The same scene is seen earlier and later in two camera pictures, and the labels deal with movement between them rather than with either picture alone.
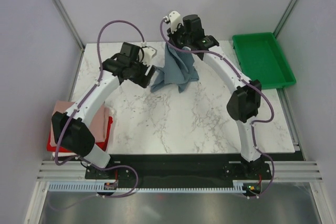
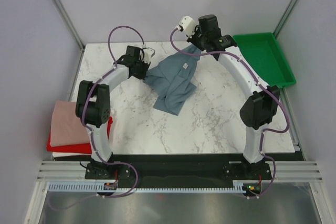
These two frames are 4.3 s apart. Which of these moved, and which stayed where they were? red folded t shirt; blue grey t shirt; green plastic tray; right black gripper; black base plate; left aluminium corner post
Moved: blue grey t shirt; right black gripper
Stayed: red folded t shirt; green plastic tray; left aluminium corner post; black base plate
